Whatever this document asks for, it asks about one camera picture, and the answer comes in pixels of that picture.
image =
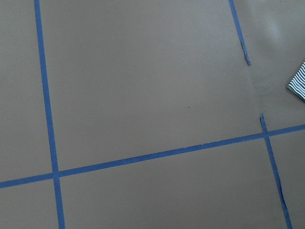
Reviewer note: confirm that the striped polo shirt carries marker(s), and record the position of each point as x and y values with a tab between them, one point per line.
297	83

